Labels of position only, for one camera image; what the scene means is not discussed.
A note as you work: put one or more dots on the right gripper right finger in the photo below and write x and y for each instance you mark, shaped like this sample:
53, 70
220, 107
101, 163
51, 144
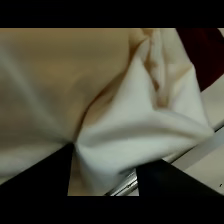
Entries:
166, 181

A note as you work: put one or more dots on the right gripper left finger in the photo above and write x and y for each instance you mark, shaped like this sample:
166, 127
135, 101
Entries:
46, 176

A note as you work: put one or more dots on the cream shirt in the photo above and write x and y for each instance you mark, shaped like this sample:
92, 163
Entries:
100, 100

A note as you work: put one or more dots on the dark red garment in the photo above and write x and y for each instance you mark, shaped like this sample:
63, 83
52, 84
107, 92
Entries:
206, 53

